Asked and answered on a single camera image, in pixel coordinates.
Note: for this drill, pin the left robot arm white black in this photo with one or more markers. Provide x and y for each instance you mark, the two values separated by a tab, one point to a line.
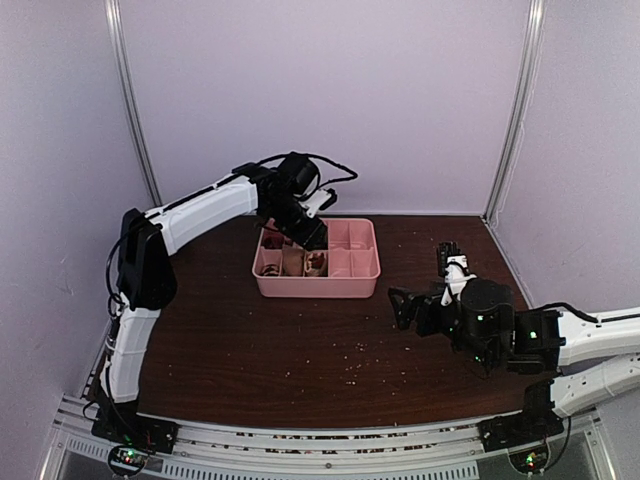
285	189

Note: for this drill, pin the striped beige green sock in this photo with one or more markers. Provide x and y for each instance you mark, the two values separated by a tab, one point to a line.
315	264

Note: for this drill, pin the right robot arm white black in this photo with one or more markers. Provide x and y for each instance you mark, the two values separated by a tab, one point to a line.
593	357

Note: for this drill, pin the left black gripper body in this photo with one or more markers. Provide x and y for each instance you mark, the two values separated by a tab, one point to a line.
286	220

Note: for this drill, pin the right aluminium frame post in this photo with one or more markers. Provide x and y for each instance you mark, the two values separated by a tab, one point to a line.
522	95

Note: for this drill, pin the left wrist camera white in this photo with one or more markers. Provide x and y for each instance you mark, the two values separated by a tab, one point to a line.
319	201

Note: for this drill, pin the rolled socks in box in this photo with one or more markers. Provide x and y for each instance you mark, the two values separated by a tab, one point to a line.
279	255

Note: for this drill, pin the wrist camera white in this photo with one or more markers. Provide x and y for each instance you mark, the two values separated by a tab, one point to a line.
319	201
453	267

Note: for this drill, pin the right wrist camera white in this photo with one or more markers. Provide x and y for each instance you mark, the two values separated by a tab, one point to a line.
453	267

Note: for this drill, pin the left aluminium frame post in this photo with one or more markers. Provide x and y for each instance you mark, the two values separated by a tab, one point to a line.
118	41

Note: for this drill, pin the aluminium frame post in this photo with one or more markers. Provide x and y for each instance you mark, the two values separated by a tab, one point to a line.
118	41
522	95

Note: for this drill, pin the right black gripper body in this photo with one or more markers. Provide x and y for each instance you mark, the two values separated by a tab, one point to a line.
428	302

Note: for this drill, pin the pink divided organizer box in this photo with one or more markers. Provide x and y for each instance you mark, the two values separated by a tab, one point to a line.
353	265

